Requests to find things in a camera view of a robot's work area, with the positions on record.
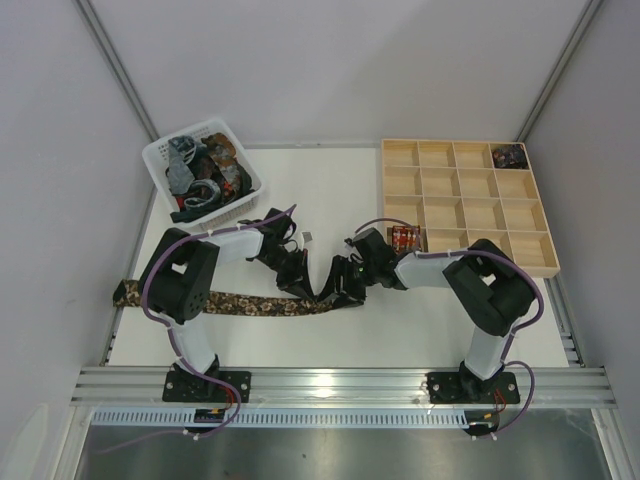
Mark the wooden compartment tray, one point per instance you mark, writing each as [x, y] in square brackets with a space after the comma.
[452, 190]

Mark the grey patterned tie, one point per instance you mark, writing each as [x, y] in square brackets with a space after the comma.
[191, 175]

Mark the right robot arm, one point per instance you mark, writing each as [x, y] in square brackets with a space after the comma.
[499, 297]

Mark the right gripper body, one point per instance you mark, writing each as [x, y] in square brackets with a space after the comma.
[351, 279]

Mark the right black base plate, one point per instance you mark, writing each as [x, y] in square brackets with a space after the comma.
[452, 387]

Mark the rolled dark floral tie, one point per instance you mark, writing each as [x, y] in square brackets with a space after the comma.
[511, 156]

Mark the brown floral tie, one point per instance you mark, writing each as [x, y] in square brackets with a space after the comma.
[128, 294]

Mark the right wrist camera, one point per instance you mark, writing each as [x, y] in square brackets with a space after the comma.
[369, 249]

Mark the dark green tie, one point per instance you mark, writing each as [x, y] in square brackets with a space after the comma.
[192, 215]

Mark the white plastic basket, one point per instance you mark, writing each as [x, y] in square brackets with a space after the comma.
[155, 157]

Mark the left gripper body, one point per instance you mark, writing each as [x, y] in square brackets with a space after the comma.
[293, 270]

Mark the white slotted cable duct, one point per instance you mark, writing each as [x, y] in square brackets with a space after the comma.
[202, 418]

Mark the rolled red patterned tie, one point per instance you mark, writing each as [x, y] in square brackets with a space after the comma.
[405, 238]

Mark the brown orange patterned tie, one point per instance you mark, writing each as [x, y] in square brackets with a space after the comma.
[222, 151]

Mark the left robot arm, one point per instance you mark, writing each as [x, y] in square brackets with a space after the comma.
[174, 286]

